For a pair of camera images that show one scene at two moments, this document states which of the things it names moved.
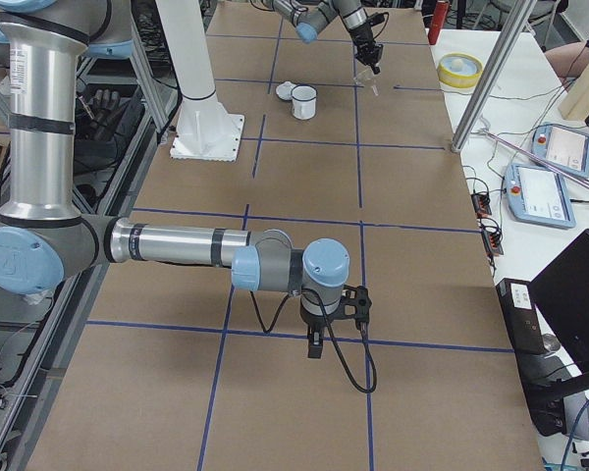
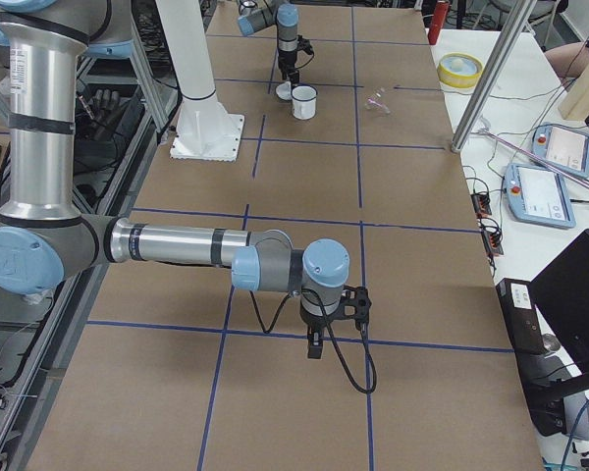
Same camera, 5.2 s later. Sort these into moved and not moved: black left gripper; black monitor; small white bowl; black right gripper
Moved: black right gripper
Not moved: black left gripper; black monitor; small white bowl
